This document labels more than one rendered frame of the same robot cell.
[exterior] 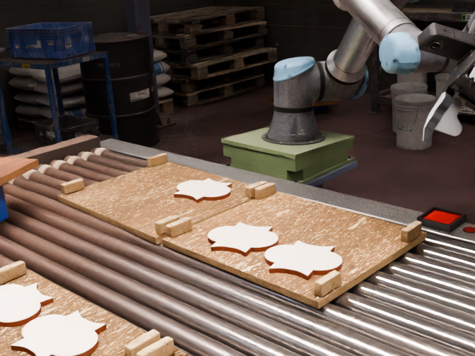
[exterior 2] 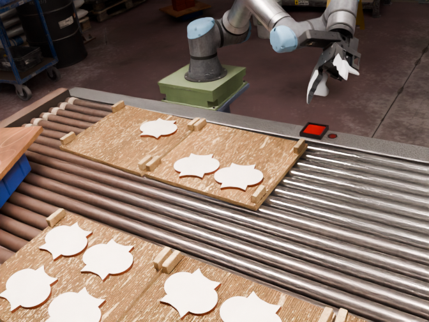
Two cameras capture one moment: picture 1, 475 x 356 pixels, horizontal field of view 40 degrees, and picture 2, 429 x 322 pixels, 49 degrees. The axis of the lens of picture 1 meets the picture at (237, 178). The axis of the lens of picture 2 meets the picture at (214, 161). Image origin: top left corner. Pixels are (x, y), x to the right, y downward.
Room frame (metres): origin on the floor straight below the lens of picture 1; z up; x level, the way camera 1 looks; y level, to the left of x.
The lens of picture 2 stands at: (-0.03, 0.11, 1.78)
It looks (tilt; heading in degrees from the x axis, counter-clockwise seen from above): 33 degrees down; 352
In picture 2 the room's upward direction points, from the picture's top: 9 degrees counter-clockwise
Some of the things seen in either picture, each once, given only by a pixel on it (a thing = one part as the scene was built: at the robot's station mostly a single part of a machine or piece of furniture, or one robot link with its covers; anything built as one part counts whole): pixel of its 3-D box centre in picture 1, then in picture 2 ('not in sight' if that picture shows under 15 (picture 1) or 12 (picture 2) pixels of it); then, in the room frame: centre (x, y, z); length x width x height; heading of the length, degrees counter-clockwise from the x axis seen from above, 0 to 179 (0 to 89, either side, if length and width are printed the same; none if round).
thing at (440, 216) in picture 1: (441, 220); (314, 131); (1.29, -0.43, 0.92); 0.06 x 0.06 x 0.01; 46
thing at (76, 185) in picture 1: (73, 186); (67, 138); (1.58, 0.42, 0.95); 0.06 x 0.02 x 0.03; 133
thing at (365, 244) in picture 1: (292, 239); (226, 160); (1.23, -0.10, 0.93); 0.41 x 0.35 x 0.02; 44
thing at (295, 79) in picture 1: (296, 81); (203, 36); (1.89, -0.19, 1.12); 0.13 x 0.12 x 0.14; 103
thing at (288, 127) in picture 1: (293, 121); (204, 63); (1.88, -0.17, 1.01); 0.15 x 0.15 x 0.10
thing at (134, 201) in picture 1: (162, 196); (131, 136); (1.53, 0.19, 0.93); 0.41 x 0.35 x 0.02; 43
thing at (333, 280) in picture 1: (328, 283); (258, 193); (0.99, -0.14, 0.95); 0.06 x 0.02 x 0.03; 134
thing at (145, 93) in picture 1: (119, 91); (49, 20); (5.37, 0.92, 0.44); 0.59 x 0.59 x 0.88
